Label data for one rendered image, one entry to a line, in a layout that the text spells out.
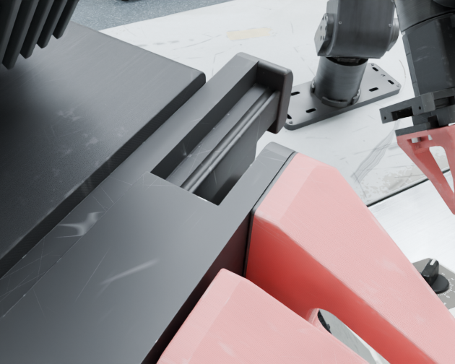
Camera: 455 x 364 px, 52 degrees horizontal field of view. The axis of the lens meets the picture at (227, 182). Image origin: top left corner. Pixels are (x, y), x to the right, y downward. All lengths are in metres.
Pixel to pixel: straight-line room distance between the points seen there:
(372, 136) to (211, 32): 0.32
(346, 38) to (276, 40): 0.24
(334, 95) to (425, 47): 0.28
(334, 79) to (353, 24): 0.09
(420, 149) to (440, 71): 0.07
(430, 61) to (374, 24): 0.21
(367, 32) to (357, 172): 0.16
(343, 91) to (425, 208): 0.19
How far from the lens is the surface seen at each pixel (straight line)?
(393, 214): 0.57
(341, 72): 0.64
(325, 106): 0.67
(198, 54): 0.76
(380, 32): 0.60
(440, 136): 0.39
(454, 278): 0.48
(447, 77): 0.38
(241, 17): 0.85
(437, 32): 0.39
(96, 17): 2.70
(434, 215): 0.59
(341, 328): 0.43
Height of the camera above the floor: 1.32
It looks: 49 degrees down
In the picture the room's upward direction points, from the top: 4 degrees clockwise
